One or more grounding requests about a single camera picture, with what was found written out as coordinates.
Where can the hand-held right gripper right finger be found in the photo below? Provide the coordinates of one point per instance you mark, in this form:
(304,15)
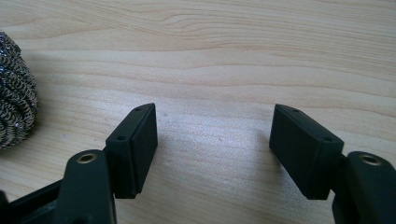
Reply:
(305,155)

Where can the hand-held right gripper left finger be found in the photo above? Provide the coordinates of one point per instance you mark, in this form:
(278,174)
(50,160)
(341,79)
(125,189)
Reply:
(134,155)

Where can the steel wool scouring ball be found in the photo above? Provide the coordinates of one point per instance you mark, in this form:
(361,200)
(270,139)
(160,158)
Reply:
(14,99)

